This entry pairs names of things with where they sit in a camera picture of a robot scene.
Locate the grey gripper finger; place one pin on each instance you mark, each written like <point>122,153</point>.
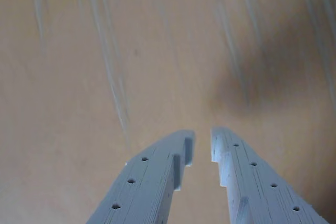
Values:
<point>252,190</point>
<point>147,182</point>

